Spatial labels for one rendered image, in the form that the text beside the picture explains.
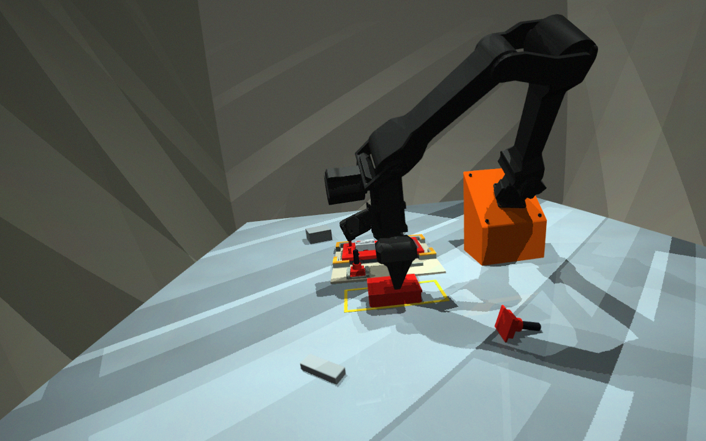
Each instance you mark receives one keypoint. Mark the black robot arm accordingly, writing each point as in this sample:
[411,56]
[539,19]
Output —
[557,57]

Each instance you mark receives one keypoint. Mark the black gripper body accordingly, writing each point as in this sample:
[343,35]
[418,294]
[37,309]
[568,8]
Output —
[390,215]

